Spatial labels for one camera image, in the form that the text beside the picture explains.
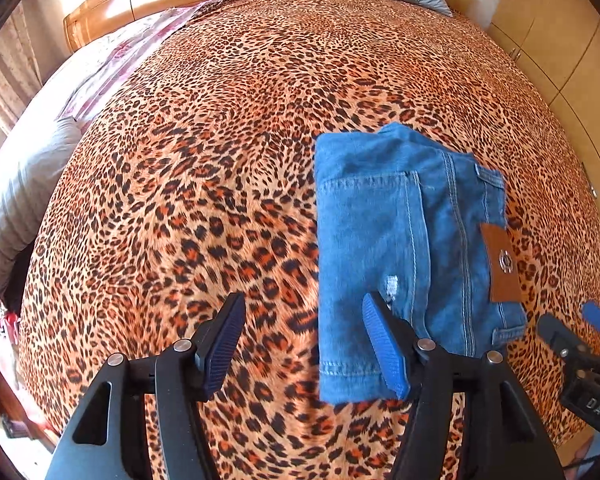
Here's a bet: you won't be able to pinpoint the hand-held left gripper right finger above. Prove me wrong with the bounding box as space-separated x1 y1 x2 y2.
362 290 567 480

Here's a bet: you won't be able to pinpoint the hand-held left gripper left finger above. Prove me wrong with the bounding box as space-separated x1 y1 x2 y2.
45 292 247 480

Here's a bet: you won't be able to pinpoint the blue denim pants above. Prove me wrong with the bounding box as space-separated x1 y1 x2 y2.
313 121 529 405

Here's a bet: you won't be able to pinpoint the person's right forearm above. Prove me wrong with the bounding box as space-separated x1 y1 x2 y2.
565 430 600 480

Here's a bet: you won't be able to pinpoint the leopard print blanket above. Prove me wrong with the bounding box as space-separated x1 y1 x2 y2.
17 0 600 480

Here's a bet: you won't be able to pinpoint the red object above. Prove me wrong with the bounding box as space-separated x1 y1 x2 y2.
0 310 22 347

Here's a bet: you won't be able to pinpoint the grey striped pillow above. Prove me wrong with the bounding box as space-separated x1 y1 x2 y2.
0 115 84 327

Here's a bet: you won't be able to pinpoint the pink white bed sheet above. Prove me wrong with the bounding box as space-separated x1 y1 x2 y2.
55 0 284 127

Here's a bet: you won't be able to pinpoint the beige curtain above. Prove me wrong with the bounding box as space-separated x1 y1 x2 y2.
0 4 42 137

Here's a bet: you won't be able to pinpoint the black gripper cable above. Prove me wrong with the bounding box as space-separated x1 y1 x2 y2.
561 452 598 473

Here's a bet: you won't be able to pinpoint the dark wooden bed frame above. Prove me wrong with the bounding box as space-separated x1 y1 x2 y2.
0 355 62 453

